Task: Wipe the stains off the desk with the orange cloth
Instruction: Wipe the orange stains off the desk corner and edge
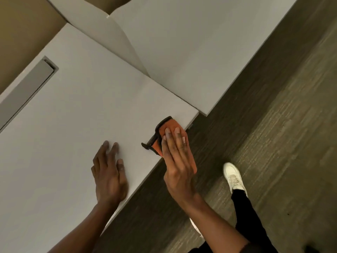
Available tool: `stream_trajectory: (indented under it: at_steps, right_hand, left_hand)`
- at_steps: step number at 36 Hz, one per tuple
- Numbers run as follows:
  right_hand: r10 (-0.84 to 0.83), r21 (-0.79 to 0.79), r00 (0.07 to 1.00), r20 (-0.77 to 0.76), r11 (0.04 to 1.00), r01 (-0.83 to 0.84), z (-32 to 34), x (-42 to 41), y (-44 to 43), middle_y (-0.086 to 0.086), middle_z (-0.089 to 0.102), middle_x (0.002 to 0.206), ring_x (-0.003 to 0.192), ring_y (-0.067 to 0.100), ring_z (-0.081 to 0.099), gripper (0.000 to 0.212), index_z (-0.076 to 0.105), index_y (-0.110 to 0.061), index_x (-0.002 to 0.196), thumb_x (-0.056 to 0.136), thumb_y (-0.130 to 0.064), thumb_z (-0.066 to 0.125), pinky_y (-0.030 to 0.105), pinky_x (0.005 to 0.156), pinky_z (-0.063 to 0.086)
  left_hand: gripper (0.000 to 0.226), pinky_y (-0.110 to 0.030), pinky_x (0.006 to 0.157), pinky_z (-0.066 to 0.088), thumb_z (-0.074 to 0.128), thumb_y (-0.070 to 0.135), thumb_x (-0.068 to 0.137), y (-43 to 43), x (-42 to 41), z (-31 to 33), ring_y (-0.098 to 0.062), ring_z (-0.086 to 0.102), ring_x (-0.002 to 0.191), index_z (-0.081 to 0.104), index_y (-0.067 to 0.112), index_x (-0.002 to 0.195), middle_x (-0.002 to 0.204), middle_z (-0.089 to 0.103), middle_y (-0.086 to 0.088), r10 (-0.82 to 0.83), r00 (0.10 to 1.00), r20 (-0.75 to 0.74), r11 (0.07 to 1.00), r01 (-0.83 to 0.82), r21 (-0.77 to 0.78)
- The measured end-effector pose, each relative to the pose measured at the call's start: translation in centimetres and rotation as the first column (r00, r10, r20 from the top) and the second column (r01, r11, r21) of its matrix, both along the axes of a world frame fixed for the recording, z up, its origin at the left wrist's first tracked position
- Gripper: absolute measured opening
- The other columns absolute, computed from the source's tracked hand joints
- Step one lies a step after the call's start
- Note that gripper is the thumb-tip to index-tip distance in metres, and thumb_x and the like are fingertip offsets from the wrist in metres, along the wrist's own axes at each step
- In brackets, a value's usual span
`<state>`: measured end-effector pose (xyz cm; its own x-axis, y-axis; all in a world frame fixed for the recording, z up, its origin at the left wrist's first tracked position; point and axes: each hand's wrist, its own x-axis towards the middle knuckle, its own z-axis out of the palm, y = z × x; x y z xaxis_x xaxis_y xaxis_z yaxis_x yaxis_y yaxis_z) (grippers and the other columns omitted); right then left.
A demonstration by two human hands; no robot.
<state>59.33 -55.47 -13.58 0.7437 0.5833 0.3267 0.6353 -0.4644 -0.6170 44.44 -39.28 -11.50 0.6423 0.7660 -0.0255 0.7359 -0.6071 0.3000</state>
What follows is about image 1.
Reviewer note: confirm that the person's left hand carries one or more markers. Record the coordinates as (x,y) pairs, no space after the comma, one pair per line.
(110,184)

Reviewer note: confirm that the person's right hand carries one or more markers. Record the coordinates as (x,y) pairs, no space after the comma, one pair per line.
(179,176)

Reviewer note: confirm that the person's left thumb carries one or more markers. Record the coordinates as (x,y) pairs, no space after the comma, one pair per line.
(121,171)

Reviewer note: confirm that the person's right middle finger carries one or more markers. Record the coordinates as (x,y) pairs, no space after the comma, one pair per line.
(172,147)

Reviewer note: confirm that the person's left middle finger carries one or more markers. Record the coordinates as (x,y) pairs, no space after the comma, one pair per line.
(103,154)

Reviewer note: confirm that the person's right little finger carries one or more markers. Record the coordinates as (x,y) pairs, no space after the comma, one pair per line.
(186,152)

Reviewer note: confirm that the orange cloth with black edge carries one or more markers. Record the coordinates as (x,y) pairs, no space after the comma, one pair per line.
(171,125)

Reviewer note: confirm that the person's left forearm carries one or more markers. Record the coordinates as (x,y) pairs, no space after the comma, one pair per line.
(87,231)

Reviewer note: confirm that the person's right forearm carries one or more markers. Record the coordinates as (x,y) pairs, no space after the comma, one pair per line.
(213,229)

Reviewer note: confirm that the white sneaker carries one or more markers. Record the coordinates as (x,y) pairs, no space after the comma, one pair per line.
(233,177)
(194,226)

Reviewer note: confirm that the black trousers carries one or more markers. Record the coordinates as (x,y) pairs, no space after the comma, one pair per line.
(250,223)

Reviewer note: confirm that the white desk divider panel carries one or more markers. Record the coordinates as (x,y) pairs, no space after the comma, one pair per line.
(105,31)

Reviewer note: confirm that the grey desk support bracket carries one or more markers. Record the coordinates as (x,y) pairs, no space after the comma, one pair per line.
(190,126)

